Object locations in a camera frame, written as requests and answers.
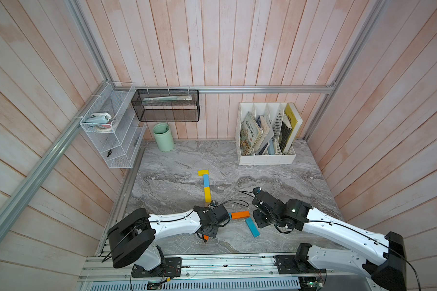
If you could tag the paper in mesh basket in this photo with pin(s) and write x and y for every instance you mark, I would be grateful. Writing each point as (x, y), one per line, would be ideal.
(168, 99)

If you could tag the light blue block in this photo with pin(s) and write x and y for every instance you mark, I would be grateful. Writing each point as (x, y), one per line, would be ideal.
(206, 180)

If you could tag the teal block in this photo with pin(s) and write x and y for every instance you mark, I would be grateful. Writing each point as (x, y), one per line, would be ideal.
(252, 227)

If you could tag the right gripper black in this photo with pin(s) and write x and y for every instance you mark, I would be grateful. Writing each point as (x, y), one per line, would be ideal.
(256, 217)

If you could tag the short yellow block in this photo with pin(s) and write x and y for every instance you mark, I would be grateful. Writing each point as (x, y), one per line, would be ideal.
(203, 172)

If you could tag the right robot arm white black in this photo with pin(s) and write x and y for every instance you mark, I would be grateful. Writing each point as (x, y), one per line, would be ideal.
(379, 257)

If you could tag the tape dispenser on shelf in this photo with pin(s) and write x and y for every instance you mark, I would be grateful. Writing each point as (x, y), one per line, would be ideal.
(101, 121)

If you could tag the black mesh wall basket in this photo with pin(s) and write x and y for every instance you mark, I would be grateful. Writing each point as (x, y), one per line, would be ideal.
(179, 111)

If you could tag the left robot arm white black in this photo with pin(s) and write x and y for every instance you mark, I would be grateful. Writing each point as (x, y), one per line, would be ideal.
(133, 240)

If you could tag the yellow cover book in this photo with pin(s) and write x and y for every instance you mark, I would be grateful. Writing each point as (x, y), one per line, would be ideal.
(293, 122)

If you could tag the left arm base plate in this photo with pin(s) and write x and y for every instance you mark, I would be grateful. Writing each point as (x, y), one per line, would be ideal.
(169, 267)

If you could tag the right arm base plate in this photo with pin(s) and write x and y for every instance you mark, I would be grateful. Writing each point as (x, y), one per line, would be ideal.
(288, 264)

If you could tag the white wire wall shelf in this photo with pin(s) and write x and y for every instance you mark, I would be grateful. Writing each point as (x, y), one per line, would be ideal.
(119, 146)

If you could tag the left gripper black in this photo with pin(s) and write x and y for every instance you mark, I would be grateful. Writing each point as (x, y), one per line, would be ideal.
(213, 233)

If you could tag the green plastic cup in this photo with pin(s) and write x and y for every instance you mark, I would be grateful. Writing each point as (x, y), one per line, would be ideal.
(163, 137)

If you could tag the long yellow block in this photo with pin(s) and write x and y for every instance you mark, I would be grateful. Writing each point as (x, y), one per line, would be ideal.
(207, 193)

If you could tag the illustrated children's book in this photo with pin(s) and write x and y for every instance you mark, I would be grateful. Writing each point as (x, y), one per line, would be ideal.
(250, 133)

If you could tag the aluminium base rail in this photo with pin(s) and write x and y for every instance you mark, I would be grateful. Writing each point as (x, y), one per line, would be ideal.
(211, 266)

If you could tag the white file organizer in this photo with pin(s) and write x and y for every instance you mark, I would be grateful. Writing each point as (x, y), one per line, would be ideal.
(270, 117)

